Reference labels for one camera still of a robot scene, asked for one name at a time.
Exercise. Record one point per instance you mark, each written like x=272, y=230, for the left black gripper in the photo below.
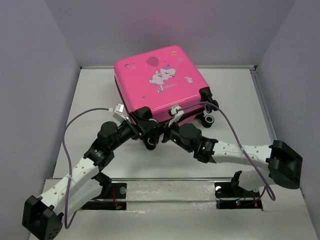
x=138, y=129

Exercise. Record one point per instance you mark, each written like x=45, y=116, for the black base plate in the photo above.
x=228, y=198
x=110, y=199

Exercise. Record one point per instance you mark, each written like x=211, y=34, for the pink hard-shell suitcase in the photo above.
x=150, y=83

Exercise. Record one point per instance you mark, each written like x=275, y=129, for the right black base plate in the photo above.
x=228, y=198

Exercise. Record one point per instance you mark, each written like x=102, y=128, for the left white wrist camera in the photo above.
x=117, y=112

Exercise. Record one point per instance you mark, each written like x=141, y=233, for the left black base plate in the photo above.
x=110, y=199

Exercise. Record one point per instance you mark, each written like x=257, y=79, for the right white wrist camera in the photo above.
x=176, y=112

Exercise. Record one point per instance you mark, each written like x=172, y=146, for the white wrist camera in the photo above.
x=176, y=112
x=117, y=112

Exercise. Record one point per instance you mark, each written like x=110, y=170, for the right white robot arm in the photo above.
x=275, y=164

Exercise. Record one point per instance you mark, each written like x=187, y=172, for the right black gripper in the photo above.
x=166, y=130

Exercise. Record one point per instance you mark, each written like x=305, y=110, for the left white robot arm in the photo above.
x=44, y=216

